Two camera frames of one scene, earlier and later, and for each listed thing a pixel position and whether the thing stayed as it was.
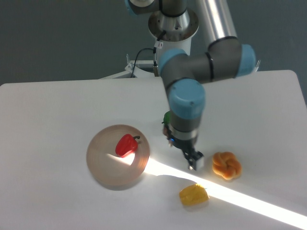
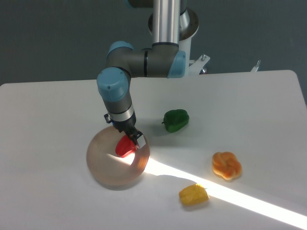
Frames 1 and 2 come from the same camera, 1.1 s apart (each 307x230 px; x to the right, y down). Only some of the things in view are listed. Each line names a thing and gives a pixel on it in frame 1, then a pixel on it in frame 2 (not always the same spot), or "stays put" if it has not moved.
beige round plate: (105, 164) stays put
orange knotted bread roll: (226, 165) stays put
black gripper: (187, 146) -> (139, 139)
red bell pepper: (126, 144) stays put
